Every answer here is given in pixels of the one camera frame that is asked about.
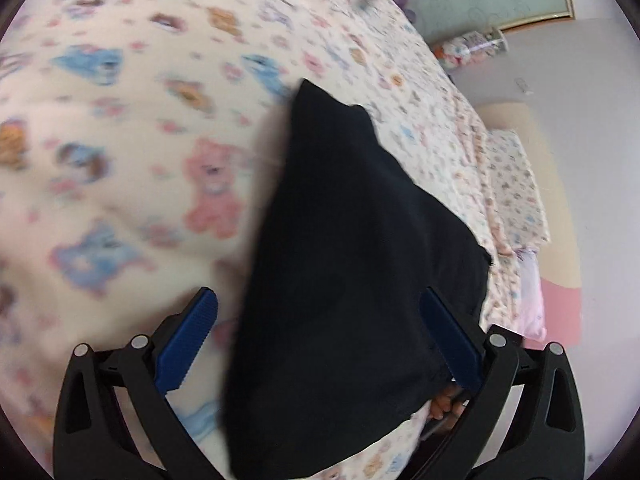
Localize lavender pillow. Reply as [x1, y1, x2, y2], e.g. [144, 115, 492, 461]
[516, 248, 547, 342]

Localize bear print pillow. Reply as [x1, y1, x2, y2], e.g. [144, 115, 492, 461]
[486, 130, 550, 252]

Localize white wall socket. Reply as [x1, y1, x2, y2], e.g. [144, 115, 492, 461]
[514, 77, 533, 96]

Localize person's hand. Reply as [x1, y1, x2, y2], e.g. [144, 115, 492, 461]
[428, 382, 465, 434]

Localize beige headboard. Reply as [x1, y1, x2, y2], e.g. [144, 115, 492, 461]
[476, 102, 582, 349]

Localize teddy bear print blanket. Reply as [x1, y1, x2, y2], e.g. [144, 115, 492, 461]
[1, 0, 538, 468]

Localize black pants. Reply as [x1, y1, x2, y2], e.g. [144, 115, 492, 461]
[222, 81, 491, 479]

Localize clear tube of plush toys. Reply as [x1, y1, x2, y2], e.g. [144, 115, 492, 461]
[433, 28, 509, 72]

